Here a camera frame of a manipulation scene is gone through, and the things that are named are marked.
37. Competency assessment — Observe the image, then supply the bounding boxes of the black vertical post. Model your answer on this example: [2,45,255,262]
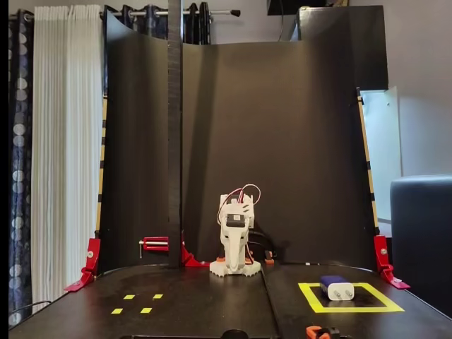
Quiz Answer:
[167,0,184,270]

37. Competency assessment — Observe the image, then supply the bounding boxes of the black backdrop board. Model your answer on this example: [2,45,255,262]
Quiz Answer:
[100,5,389,268]

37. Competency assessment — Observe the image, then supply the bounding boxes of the thin black floor cable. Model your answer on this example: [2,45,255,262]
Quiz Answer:
[8,299,52,321]

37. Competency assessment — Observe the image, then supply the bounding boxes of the black wall screen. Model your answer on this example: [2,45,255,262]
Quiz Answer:
[267,0,350,17]

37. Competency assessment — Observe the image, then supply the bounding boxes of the red white black servo cable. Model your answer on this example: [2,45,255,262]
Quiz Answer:
[225,184,263,206]

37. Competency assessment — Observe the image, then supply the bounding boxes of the blue white charger block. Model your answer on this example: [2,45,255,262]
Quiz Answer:
[319,275,355,303]

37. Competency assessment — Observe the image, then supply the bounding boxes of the yellow tape square outline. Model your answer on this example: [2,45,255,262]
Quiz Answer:
[297,281,406,314]

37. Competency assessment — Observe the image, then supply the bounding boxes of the white cabinet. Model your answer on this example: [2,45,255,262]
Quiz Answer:
[359,85,403,234]

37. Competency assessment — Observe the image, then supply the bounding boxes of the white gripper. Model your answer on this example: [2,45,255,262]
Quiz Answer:
[220,206,251,276]

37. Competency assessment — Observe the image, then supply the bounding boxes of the dark dotted curtain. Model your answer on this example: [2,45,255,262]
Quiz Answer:
[104,1,213,45]
[8,8,35,328]

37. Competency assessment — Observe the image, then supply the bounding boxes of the wooden stick black bands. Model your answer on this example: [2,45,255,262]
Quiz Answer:
[355,86,381,237]
[95,95,109,236]

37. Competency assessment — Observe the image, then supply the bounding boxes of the thin black hanging cable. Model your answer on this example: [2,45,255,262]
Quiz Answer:
[278,0,287,42]

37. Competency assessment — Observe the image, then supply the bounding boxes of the white pleated curtain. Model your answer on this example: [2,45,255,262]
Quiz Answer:
[30,4,106,315]

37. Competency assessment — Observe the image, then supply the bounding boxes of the silver curtain rod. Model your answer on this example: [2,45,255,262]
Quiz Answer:
[102,8,242,18]

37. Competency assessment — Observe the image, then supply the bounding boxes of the red plastic clamp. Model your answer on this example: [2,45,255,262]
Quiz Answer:
[138,235,170,259]
[181,231,210,268]
[63,237,102,292]
[373,234,411,291]

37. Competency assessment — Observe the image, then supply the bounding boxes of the dark blue armchair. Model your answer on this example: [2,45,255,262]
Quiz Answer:
[389,174,452,315]

